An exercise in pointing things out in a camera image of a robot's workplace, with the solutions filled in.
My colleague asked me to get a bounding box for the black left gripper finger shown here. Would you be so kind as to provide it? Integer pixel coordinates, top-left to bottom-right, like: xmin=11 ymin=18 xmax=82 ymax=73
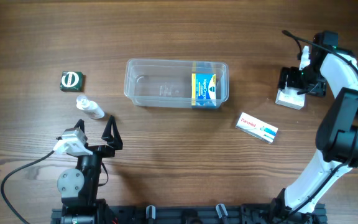
xmin=74 ymin=119 xmax=85 ymax=133
xmin=101 ymin=115 xmax=123 ymax=150

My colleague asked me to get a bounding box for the white medicine box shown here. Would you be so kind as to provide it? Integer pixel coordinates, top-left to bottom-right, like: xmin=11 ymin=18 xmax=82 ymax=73
xmin=275 ymin=87 xmax=305 ymax=110

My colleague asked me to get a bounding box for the green Zam-Buk box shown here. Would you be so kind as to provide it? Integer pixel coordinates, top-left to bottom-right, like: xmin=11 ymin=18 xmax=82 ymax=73
xmin=60 ymin=71 xmax=84 ymax=92

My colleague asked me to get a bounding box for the white Panadol box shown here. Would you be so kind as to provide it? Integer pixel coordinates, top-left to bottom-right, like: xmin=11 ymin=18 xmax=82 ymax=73
xmin=236 ymin=113 xmax=278 ymax=144

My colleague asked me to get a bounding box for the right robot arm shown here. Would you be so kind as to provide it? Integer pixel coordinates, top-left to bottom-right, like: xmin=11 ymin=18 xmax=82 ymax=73
xmin=113 ymin=30 xmax=358 ymax=223

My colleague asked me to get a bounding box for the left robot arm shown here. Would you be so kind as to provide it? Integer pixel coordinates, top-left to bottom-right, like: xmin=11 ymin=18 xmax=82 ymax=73
xmin=51 ymin=116 xmax=123 ymax=224

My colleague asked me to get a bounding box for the clear plastic container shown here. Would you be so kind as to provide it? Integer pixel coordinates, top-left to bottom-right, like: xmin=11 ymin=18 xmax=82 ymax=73
xmin=124 ymin=58 xmax=229 ymax=109

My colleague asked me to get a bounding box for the blue VapoDrops box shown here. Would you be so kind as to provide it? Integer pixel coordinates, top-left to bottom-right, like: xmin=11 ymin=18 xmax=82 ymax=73
xmin=191 ymin=73 xmax=216 ymax=108

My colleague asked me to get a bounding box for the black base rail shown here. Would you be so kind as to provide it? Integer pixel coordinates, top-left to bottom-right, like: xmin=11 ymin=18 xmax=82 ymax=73
xmin=50 ymin=203 xmax=326 ymax=224

